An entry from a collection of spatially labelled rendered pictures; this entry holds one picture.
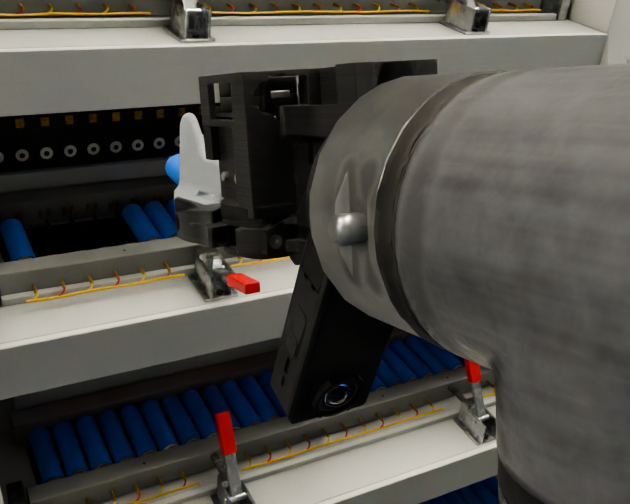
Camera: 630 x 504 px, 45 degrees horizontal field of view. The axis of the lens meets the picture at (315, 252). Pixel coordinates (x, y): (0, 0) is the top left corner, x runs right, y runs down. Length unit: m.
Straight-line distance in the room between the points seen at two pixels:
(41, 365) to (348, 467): 0.31
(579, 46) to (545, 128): 0.63
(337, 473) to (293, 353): 0.40
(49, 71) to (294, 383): 0.30
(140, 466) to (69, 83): 0.33
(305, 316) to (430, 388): 0.49
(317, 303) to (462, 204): 0.14
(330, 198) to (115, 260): 0.39
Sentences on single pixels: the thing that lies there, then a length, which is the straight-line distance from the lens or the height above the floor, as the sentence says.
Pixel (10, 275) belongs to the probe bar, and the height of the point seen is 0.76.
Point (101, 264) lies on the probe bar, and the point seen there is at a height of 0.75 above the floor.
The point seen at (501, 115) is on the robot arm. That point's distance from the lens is 0.20.
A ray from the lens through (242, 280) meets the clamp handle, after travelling 0.56.
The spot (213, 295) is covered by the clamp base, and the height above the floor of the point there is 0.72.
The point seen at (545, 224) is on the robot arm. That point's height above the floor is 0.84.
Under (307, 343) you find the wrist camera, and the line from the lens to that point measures 0.34.
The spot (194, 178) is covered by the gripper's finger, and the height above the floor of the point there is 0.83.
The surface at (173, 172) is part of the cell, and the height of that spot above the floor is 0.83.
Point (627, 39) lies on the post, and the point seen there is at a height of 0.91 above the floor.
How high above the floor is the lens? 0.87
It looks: 11 degrees down
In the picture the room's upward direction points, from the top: 4 degrees counter-clockwise
